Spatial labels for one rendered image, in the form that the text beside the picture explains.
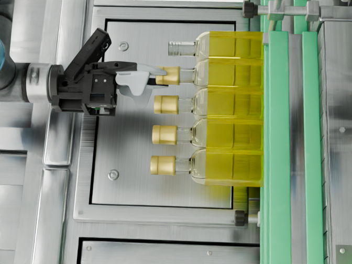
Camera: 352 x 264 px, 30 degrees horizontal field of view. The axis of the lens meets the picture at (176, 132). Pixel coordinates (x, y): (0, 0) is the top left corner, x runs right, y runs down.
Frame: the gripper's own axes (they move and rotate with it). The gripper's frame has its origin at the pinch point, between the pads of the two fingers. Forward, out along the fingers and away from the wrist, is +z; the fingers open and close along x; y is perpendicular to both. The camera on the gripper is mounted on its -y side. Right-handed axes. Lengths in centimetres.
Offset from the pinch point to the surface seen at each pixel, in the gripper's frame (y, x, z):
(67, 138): 8.9, -12.7, -19.4
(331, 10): -6.1, 15.3, 28.9
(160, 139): 12.9, 1.2, 0.5
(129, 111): 2.8, -12.6, -7.2
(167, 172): 19.0, 1.4, 2.1
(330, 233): 31.0, 15.9, 27.6
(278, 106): 10.5, 13.9, 20.2
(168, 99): 5.3, 1.8, 1.7
